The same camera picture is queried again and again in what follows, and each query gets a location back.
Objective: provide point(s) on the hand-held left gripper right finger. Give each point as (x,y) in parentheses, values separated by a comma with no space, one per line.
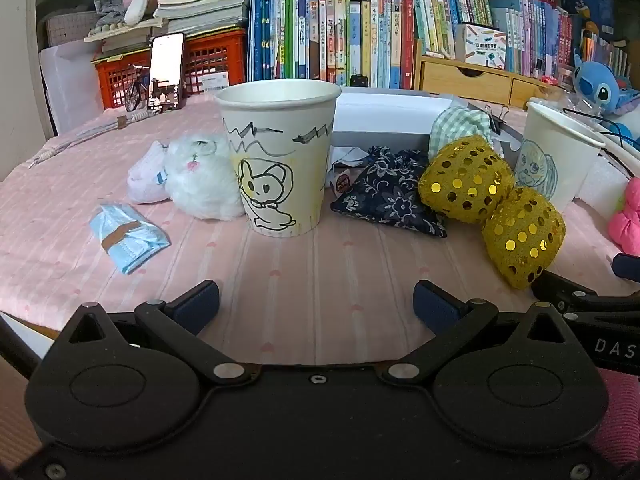
(435,305)

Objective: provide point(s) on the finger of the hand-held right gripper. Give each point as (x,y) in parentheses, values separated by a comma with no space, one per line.
(565,291)
(629,266)

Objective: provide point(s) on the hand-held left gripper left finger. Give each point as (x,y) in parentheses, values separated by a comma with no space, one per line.
(197,305)

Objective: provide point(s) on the bright pink plush toy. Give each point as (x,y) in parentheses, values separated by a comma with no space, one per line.
(627,220)

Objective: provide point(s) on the gold sequined cushion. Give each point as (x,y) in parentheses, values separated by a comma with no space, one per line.
(525,237)
(465,180)

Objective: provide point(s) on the blue face mask pack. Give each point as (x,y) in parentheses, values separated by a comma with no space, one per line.
(127,240)

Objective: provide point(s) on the dark blue floral pouch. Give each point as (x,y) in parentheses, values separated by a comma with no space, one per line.
(390,195)

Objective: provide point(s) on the white fluffy plush toy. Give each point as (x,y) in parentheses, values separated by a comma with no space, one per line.
(200,180)

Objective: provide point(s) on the white cloth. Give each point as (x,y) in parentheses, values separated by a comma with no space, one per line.
(350,155)

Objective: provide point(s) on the green checked cloth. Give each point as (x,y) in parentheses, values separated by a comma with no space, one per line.
(450,127)

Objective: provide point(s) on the grey cardboard box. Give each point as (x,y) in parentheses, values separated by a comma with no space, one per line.
(380,110)

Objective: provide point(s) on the person's right forearm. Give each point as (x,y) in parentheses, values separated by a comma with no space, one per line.
(620,415)

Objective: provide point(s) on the white foam piece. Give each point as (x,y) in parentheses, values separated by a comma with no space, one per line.
(600,175)

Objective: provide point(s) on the pink striped tablecloth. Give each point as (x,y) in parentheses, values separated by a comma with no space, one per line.
(300,270)

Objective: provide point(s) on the paper cup with coloured drawing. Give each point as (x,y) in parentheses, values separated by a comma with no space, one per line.
(555,160)

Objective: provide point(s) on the small round badge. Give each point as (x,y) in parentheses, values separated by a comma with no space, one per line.
(343,183)

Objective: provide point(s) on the paper cup with black drawing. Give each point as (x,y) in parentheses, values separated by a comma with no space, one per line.
(280,160)

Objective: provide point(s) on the blue alien plush toy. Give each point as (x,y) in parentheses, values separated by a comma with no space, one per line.
(600,82)

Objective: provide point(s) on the black binder clip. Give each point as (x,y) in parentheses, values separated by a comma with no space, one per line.
(496,117)

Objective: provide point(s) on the row of thin books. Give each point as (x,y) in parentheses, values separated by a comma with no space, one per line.
(605,55)

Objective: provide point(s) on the miniature bicycle model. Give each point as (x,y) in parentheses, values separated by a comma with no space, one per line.
(136,90)

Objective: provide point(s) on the wooden drawer organizer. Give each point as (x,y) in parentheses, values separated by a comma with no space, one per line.
(465,82)

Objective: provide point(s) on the small black object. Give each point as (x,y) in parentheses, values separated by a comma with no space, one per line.
(360,81)

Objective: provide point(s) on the red plastic crate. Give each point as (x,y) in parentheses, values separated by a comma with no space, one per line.
(215,67)

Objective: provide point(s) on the row of pastel books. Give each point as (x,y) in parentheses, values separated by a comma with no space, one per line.
(530,35)

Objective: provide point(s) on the white paper bag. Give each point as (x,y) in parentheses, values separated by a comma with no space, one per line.
(67,85)

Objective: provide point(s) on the white printer box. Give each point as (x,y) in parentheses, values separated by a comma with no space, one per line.
(480,45)

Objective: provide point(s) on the row of leaning books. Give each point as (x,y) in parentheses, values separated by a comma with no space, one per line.
(445,15)

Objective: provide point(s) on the row of upright picture books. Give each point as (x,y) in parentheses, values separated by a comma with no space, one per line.
(325,35)

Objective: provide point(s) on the pile of worn paperback books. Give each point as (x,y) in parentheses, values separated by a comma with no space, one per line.
(200,10)

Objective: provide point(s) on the grey gridded box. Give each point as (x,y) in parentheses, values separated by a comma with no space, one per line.
(75,27)

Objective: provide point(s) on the grey plush toy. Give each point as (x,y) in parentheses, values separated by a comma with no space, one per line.
(107,10)

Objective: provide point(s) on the photo frame with portrait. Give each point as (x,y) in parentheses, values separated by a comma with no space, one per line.
(166,70)

